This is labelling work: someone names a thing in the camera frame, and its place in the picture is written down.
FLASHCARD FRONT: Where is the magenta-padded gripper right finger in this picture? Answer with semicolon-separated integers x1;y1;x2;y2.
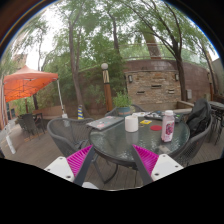
130;143;185;186

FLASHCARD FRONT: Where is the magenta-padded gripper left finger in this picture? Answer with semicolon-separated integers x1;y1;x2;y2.
44;144;98;187

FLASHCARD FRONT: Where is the pink drink bottle white cap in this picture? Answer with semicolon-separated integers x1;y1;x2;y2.
161;109;176;143

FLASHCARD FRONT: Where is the flat round red coaster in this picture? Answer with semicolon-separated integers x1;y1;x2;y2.
149;124;163;132

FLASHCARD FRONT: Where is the white cup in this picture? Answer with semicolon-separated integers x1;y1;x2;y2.
124;114;140;134

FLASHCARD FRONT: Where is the group of dark chairs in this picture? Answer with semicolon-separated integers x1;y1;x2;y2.
16;112;46;139

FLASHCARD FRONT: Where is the blue yellow striped bollard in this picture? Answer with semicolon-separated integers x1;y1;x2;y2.
77;104;85;120

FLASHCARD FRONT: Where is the white sticker sheet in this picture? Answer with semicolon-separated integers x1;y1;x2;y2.
133;111;151;118

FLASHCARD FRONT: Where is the grey laptop with stickers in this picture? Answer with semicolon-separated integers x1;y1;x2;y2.
85;115;125;131

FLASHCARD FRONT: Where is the black jacket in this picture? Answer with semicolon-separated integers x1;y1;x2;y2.
185;98;212;138

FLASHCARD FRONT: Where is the potted plant in blue pot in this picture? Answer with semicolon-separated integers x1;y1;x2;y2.
112;90;134;117

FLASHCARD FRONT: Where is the dark metal table with chairs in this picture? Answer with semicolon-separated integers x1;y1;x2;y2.
208;100;224;146

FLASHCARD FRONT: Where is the orange canopy tent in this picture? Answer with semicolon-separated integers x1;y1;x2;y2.
2;65;69;119

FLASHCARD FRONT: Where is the brown lamp post white globe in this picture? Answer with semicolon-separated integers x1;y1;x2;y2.
100;62;114;113

